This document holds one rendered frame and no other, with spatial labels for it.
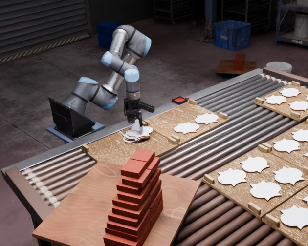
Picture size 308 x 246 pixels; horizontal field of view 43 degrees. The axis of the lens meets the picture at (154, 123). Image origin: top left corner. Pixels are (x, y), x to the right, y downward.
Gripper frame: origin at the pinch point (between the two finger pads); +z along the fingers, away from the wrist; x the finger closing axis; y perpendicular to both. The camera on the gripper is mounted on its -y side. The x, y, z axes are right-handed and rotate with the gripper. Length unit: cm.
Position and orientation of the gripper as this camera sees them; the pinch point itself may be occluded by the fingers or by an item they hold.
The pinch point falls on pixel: (139, 129)
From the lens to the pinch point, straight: 219.6
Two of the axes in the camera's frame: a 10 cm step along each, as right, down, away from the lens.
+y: -9.5, 1.9, -2.6
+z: 0.5, 8.9, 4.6
